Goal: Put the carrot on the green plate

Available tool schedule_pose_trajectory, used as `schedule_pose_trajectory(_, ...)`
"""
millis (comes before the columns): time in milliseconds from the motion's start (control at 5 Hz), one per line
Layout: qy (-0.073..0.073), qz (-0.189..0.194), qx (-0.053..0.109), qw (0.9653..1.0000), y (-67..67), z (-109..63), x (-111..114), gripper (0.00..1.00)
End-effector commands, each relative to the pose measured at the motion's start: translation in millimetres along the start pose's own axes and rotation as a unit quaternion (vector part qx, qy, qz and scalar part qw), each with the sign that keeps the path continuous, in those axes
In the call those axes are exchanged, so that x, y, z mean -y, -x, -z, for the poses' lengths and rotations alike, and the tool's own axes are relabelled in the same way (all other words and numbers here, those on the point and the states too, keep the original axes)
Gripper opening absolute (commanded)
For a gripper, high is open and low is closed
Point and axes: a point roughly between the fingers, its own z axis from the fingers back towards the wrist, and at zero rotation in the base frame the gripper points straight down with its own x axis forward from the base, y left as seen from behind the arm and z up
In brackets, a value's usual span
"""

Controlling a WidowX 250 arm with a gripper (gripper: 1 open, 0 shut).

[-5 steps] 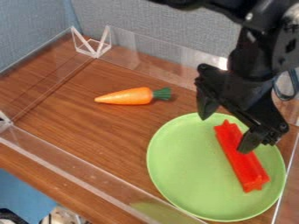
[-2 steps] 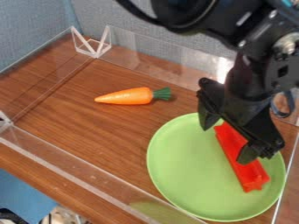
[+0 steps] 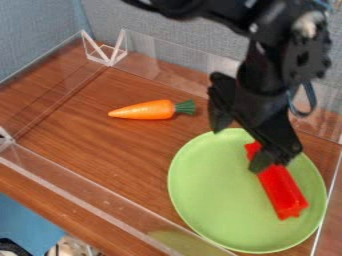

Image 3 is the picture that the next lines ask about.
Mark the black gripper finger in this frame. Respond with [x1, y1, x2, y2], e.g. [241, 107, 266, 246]
[249, 149, 282, 173]
[207, 99, 234, 133]

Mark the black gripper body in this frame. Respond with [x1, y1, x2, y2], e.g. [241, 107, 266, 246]
[207, 72, 302, 165]

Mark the orange toy carrot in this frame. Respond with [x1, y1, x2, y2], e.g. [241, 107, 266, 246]
[108, 100, 197, 120]

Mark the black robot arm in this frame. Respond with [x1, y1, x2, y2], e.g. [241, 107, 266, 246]
[122, 0, 331, 173]

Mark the green plate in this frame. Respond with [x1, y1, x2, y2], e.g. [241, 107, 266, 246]
[168, 128, 327, 254]

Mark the red plastic block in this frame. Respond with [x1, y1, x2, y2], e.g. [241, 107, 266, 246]
[243, 140, 310, 221]

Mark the clear acrylic corner bracket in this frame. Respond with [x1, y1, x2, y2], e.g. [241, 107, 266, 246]
[82, 29, 128, 67]

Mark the clear acrylic enclosure wall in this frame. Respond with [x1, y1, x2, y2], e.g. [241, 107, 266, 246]
[0, 30, 342, 256]

